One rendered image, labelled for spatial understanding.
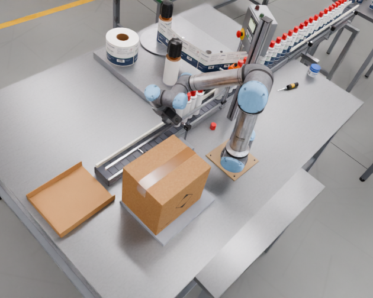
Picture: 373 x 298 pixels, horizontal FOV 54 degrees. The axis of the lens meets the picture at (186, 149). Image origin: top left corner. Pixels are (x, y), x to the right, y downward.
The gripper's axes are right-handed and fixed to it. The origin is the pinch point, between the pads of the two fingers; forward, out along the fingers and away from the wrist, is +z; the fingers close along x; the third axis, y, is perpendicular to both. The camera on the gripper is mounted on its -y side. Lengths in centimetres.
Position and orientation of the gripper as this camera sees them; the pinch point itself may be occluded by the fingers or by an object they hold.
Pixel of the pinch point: (172, 121)
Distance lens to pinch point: 198.5
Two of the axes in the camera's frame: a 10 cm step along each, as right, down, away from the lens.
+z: 2.0, 2.9, 9.3
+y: -7.2, -6.0, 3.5
